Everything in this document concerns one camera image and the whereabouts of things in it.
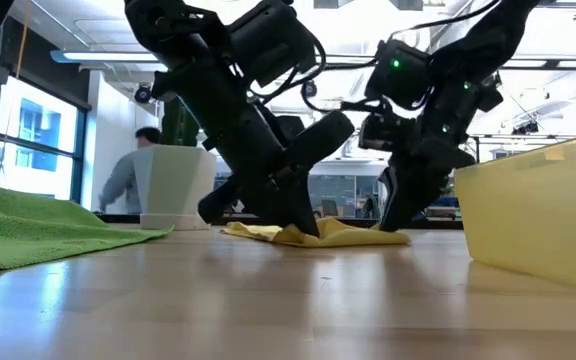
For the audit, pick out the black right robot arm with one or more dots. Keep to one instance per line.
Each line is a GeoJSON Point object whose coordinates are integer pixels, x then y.
{"type": "Point", "coordinates": [473, 50]}

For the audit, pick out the person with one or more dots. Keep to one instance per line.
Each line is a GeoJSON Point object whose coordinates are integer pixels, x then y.
{"type": "Point", "coordinates": [120, 185]}

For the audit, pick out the yellow microfiber towel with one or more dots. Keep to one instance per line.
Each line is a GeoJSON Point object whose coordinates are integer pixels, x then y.
{"type": "Point", "coordinates": [353, 235]}

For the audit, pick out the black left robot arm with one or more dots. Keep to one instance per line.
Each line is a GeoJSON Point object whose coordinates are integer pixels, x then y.
{"type": "Point", "coordinates": [198, 100]}

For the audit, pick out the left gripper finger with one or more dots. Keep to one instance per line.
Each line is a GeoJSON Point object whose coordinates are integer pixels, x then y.
{"type": "Point", "coordinates": [248, 195]}
{"type": "Point", "coordinates": [318, 140]}

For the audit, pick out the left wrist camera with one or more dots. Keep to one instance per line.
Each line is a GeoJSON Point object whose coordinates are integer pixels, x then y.
{"type": "Point", "coordinates": [288, 129]}

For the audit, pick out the black aluminium table frame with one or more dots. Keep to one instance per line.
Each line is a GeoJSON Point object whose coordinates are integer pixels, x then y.
{"type": "Point", "coordinates": [118, 218]}

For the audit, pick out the yellow translucent plastic basket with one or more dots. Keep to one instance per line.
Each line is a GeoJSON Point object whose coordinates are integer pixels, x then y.
{"type": "Point", "coordinates": [543, 210]}

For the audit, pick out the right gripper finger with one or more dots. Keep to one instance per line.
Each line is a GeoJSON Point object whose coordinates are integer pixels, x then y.
{"type": "Point", "coordinates": [443, 160]}
{"type": "Point", "coordinates": [398, 200]}

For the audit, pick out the round black ceiling camera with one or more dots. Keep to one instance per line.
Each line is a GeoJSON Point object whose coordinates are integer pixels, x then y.
{"type": "Point", "coordinates": [143, 94]}
{"type": "Point", "coordinates": [308, 89]}

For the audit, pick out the long ceiling tube lamp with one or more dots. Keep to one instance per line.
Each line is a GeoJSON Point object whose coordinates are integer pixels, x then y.
{"type": "Point", "coordinates": [108, 56]}

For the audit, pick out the dark framed window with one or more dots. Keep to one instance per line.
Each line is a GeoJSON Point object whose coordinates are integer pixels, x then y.
{"type": "Point", "coordinates": [43, 125]}

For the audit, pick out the green microfiber towel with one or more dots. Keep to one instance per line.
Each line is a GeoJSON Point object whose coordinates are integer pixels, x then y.
{"type": "Point", "coordinates": [43, 230]}

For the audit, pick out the green cactus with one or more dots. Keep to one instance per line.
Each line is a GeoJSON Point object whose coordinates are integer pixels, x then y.
{"type": "Point", "coordinates": [175, 127]}

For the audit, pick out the black ceiling spotlight cluster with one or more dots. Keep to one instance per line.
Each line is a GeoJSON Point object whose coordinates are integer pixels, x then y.
{"type": "Point", "coordinates": [525, 128]}

